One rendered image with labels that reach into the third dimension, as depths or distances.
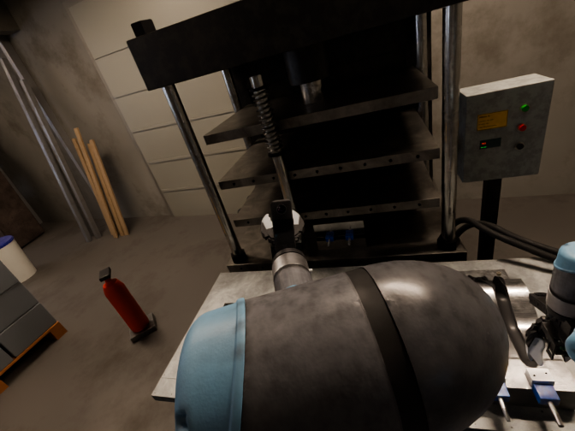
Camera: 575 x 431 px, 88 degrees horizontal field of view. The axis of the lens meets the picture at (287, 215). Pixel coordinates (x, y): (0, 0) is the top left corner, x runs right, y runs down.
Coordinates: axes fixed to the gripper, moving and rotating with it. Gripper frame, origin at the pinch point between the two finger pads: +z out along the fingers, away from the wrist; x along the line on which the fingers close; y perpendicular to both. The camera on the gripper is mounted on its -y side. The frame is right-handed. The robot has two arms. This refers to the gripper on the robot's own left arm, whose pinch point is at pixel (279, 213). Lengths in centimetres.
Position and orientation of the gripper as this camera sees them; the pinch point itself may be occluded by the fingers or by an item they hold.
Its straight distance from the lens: 79.0
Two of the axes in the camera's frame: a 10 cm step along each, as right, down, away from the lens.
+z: -1.2, -4.7, 8.8
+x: 9.9, -1.6, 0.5
